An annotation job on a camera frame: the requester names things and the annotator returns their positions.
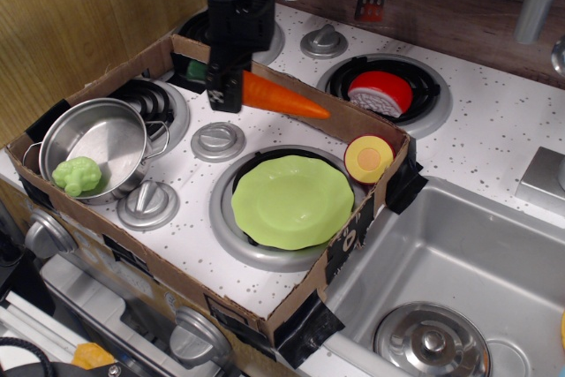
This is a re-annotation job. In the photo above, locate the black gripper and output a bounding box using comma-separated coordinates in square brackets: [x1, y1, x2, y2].
[205, 0, 275, 113]

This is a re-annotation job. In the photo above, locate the orange toy carrot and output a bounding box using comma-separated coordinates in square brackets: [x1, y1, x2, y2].
[242, 71, 331, 119]

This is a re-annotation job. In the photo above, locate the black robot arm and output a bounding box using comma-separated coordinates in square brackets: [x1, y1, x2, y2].
[205, 0, 275, 113]

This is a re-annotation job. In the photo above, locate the light green plastic plate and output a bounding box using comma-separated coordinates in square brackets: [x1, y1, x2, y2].
[231, 155, 355, 251]

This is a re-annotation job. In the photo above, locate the silver stove knob middle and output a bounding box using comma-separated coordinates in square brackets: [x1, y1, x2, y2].
[191, 122, 246, 163]

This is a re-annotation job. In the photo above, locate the silver stove knob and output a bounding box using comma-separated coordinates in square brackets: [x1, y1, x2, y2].
[300, 24, 349, 59]
[117, 180, 180, 231]
[191, 122, 246, 163]

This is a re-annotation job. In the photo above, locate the back left black burner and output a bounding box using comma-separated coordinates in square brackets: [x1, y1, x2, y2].
[174, 8, 286, 65]

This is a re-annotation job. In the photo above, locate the black burner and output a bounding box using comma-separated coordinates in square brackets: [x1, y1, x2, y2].
[174, 8, 286, 65]
[317, 54, 453, 139]
[109, 78, 190, 153]

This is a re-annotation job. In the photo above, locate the front left black burner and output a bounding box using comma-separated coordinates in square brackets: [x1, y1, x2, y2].
[109, 78, 190, 153]

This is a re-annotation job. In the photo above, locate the silver stove knob back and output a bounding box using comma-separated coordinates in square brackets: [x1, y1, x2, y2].
[300, 24, 349, 59]

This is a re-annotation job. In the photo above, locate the small steel pot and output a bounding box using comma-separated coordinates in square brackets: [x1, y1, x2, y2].
[23, 98, 170, 205]

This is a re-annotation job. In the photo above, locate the silver stove knob front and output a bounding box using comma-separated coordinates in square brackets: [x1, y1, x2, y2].
[117, 180, 180, 231]

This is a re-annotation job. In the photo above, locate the red toy cheese wedge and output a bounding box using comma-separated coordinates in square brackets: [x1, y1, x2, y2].
[347, 71, 414, 118]

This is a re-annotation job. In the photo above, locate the yellow red toy fruit half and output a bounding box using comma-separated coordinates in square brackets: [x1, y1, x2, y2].
[343, 135, 396, 185]

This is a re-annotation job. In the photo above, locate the green toy broccoli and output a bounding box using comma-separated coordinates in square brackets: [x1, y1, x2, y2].
[51, 156, 102, 197]

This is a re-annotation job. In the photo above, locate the back right black burner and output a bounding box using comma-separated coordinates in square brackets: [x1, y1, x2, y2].
[317, 54, 453, 139]

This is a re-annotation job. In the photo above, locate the silver oven knob left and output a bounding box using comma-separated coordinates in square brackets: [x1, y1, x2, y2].
[25, 208, 78, 260]

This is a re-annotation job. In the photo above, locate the silver oven knob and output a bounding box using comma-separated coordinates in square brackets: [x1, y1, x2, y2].
[169, 306, 232, 368]
[25, 208, 78, 260]

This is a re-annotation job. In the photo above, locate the silver oven knob right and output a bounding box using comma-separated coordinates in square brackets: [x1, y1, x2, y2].
[169, 306, 232, 368]

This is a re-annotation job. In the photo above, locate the yellow object bottom left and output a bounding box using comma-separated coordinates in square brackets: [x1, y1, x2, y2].
[71, 343, 116, 370]

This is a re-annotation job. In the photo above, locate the steel pot lid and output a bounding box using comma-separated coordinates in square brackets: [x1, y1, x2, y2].
[373, 302, 491, 376]

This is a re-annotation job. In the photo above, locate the steel sink basin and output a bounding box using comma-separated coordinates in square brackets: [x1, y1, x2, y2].
[327, 178, 564, 376]

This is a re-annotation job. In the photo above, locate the silver faucet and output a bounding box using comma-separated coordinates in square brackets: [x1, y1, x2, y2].
[513, 0, 564, 87]

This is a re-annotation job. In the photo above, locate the front right burner ring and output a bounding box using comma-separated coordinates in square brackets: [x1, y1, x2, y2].
[208, 145, 367, 274]

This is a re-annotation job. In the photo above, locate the black cable bottom left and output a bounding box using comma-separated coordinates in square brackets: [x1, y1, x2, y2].
[0, 336, 57, 377]

